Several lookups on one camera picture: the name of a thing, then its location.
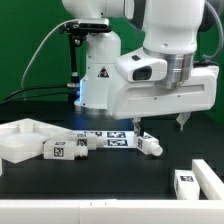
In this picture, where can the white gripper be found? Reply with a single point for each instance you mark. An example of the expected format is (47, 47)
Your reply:
(143, 99)

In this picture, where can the white square table top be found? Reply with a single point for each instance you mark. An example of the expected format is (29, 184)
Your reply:
(23, 139)

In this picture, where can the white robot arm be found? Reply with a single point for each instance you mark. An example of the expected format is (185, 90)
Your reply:
(148, 57)

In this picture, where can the white right fence bar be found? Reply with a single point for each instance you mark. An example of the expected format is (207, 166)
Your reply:
(209, 182)

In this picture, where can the white fence bar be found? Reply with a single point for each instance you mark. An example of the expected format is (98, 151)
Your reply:
(209, 182)
(111, 212)

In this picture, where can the white front fence bar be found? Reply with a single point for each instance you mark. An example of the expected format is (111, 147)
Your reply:
(111, 212)

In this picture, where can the white left fence piece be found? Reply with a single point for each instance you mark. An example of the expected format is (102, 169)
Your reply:
(1, 169)

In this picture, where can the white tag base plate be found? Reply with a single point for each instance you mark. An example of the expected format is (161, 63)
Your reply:
(115, 139)

